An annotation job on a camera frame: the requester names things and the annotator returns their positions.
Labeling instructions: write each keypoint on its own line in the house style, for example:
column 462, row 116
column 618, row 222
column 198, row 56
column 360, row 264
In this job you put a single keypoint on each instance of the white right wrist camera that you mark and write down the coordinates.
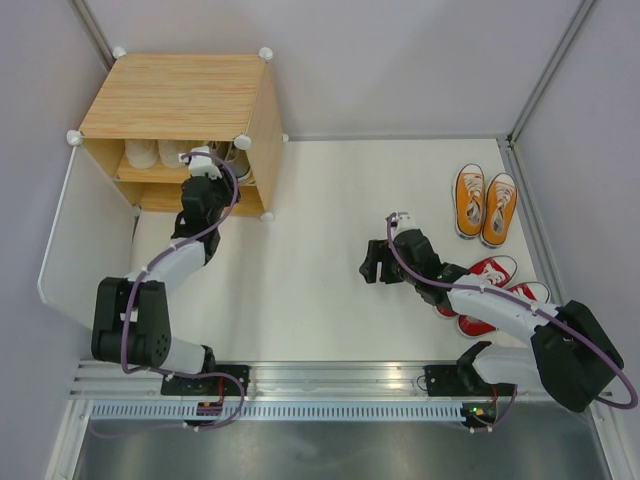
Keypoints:
column 399, row 222

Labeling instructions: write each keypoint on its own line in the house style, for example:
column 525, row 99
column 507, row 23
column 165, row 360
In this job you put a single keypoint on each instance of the orange sneaker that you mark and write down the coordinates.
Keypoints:
column 501, row 202
column 468, row 194

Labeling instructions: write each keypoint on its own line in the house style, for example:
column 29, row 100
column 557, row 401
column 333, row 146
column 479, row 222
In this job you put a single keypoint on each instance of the translucent cabinet door panel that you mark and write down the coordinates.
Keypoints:
column 90, row 239

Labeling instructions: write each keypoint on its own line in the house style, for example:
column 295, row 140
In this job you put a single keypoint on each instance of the grey sneaker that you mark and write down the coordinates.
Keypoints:
column 214, row 146
column 237, row 162

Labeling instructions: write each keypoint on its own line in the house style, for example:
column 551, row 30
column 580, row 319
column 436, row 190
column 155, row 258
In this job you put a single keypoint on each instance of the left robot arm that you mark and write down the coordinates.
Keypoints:
column 132, row 324

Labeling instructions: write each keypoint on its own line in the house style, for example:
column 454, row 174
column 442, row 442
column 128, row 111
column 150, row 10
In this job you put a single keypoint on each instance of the red sneaker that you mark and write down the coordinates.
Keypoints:
column 475, row 328
column 497, row 270

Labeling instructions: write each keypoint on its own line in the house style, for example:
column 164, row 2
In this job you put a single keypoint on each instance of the wooden shoe cabinet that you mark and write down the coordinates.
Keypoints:
column 225, row 100

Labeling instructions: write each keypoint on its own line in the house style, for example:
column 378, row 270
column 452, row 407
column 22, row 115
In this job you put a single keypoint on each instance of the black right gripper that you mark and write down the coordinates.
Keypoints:
column 378, row 250

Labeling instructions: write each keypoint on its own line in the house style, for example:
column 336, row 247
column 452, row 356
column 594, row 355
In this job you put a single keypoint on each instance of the white slotted cable duct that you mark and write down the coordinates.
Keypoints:
column 280, row 410

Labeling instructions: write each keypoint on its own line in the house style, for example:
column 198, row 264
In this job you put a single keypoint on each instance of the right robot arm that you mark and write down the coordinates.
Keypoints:
column 563, row 350

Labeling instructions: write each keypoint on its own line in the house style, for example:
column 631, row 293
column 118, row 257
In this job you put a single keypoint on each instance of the red sneaker upper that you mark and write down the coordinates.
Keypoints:
column 497, row 270

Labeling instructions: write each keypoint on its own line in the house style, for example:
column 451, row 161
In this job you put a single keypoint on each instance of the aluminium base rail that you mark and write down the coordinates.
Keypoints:
column 294, row 381

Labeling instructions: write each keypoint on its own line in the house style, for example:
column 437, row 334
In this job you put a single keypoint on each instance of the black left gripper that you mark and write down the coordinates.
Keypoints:
column 226, row 183

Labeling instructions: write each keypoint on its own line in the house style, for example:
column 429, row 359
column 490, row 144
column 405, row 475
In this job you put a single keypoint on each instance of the red sneaker lower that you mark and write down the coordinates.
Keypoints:
column 475, row 328

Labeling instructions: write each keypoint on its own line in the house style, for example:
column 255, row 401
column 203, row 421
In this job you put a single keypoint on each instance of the beige canvas shoe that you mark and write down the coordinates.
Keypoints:
column 170, row 152
column 141, row 153

